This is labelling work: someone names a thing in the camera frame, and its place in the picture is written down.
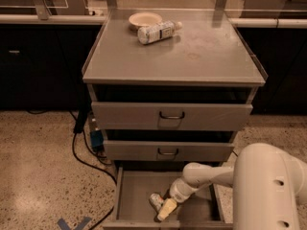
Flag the black cable left floor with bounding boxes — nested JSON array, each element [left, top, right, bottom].
[[26, 109, 118, 230]]

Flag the white bowl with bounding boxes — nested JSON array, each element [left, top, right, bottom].
[[129, 12, 162, 30]]

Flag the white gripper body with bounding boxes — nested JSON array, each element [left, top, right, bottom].
[[169, 177, 196, 203]]

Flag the grey drawer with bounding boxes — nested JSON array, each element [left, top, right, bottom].
[[104, 141, 234, 162], [103, 167, 232, 230], [92, 102, 252, 131]]

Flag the top grey drawer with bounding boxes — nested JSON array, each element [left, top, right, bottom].
[[92, 102, 252, 131]]

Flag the grey drawer cabinet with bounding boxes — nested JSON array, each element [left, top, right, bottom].
[[83, 9, 266, 170]]

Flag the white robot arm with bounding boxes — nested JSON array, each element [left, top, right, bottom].
[[157, 143, 307, 230]]

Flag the white horizontal rail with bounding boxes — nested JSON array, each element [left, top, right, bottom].
[[0, 14, 307, 29]]

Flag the middle grey drawer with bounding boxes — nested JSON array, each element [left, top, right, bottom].
[[104, 141, 234, 162]]

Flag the white plastic bottle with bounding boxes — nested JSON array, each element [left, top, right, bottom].
[[137, 21, 182, 45]]

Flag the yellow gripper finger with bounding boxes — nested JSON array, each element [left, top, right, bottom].
[[157, 198, 177, 221]]

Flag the blue power box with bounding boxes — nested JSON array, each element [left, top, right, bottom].
[[90, 130, 104, 152]]

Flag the blue tape cross mark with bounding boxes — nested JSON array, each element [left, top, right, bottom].
[[57, 216, 93, 230]]

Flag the bottom grey drawer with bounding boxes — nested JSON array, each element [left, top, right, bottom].
[[103, 167, 232, 230]]

